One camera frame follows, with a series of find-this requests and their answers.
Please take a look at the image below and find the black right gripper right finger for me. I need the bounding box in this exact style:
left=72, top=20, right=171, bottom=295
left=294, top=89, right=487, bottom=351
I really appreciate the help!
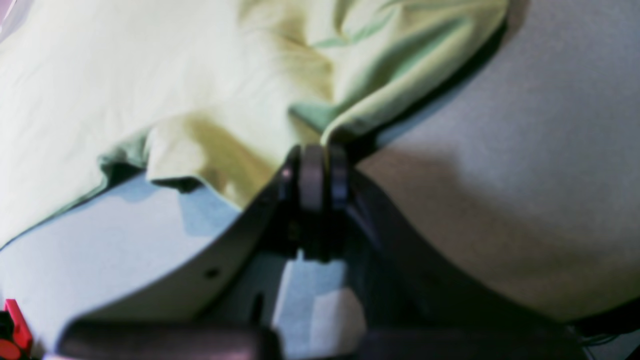
left=327, top=145, right=586, bottom=360

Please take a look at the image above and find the yellow-green T-shirt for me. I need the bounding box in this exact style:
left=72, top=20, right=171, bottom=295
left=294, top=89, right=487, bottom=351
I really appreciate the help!
left=0, top=0, right=510, bottom=245

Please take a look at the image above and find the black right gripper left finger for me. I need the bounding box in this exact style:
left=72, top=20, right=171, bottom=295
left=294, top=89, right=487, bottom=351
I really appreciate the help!
left=59, top=145, right=325, bottom=360

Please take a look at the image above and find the grey-green table cloth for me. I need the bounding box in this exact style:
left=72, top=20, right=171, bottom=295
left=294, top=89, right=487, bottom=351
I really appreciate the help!
left=1, top=0, right=639, bottom=350

